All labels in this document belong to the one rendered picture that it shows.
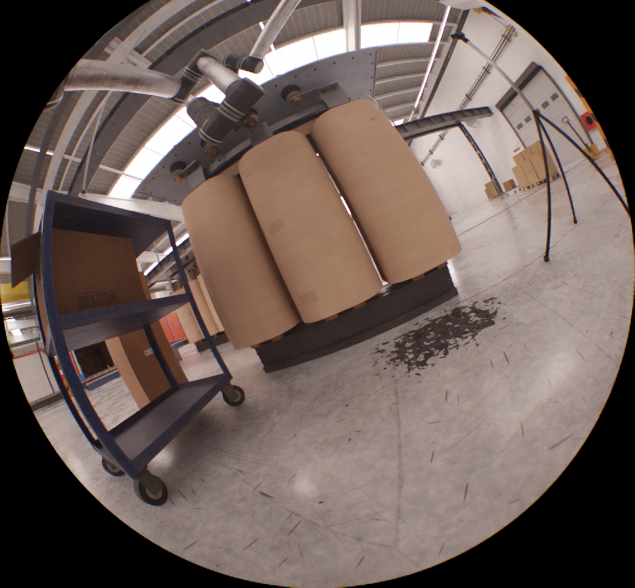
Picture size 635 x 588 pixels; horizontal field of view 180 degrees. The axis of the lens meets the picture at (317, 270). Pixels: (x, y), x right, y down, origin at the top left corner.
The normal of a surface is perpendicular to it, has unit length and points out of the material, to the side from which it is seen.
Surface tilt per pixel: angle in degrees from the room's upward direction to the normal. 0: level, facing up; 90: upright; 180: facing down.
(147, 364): 90
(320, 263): 90
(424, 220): 90
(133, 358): 90
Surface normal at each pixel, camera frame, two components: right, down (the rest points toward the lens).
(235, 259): 0.06, -0.05
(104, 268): 0.90, -0.42
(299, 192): -0.16, 0.05
